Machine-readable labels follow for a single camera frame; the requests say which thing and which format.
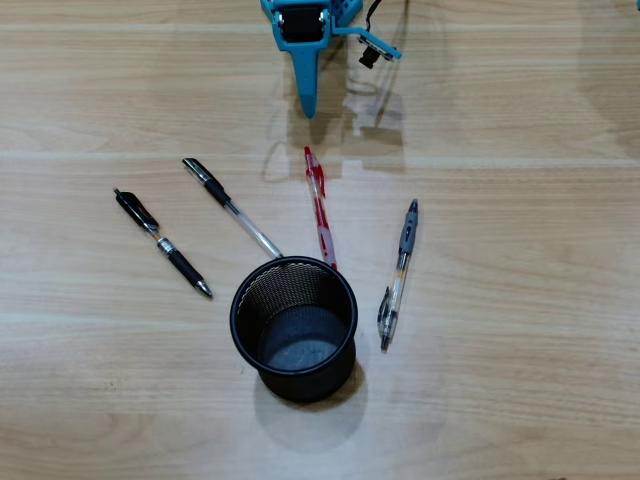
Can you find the clear stick pen black cap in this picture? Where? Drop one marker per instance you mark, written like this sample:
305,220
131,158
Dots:
216,189

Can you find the clear pen grey grip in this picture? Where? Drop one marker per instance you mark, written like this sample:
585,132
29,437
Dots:
408,235

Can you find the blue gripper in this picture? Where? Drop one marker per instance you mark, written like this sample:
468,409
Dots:
304,25

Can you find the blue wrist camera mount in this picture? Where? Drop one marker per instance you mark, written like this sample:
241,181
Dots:
380,46

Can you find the black mesh pen holder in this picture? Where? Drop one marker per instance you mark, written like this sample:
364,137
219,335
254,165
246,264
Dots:
295,385

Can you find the red retractable pen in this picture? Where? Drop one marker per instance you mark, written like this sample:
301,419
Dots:
320,210

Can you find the black gel pen rubber grip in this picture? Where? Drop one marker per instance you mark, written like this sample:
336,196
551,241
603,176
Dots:
182,265

